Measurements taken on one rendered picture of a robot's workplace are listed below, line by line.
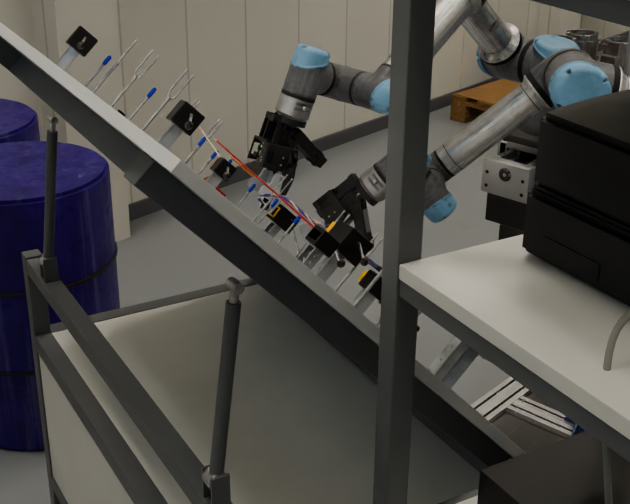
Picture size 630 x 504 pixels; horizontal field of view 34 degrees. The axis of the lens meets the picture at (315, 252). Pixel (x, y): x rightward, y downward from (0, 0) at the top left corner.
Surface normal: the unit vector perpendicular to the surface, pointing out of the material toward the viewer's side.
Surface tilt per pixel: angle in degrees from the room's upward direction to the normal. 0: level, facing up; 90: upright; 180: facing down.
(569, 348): 0
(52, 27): 90
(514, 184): 90
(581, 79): 91
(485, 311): 0
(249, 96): 90
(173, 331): 0
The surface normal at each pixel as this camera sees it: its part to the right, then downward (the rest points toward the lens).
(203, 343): 0.01, -0.91
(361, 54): 0.74, 0.29
